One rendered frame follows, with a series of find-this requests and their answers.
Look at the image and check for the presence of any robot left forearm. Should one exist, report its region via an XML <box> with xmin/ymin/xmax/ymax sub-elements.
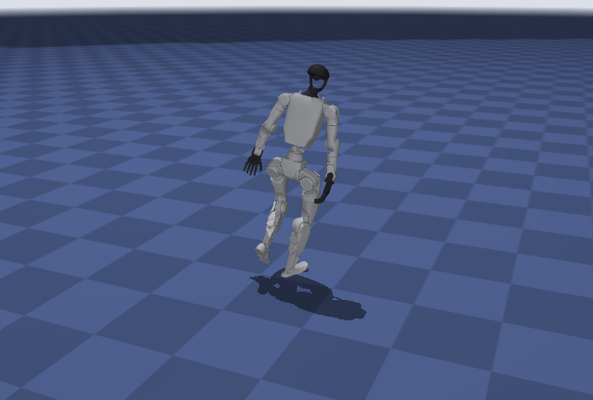
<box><xmin>253</xmin><ymin>125</ymin><xmax>271</xmax><ymax>156</ymax></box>

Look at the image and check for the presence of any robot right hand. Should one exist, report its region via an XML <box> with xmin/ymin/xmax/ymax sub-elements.
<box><xmin>314</xmin><ymin>172</ymin><xmax>334</xmax><ymax>204</ymax></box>

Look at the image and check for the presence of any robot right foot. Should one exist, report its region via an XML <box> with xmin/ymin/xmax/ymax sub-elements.
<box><xmin>281</xmin><ymin>261</ymin><xmax>309</xmax><ymax>277</ymax></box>

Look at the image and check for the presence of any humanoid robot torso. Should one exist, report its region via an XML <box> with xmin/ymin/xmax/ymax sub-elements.
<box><xmin>279</xmin><ymin>90</ymin><xmax>327</xmax><ymax>181</ymax></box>

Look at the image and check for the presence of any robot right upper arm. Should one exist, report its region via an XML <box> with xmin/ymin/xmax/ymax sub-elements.
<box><xmin>323</xmin><ymin>103</ymin><xmax>339</xmax><ymax>150</ymax></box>

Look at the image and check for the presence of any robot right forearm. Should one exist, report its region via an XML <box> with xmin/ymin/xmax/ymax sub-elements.
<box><xmin>325</xmin><ymin>139</ymin><xmax>340</xmax><ymax>181</ymax></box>

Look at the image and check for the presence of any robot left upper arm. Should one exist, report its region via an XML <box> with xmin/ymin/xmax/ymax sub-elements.
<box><xmin>263</xmin><ymin>94</ymin><xmax>293</xmax><ymax>133</ymax></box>

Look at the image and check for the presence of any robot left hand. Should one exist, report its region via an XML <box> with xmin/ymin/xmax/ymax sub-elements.
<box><xmin>244</xmin><ymin>146</ymin><xmax>263</xmax><ymax>176</ymax></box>

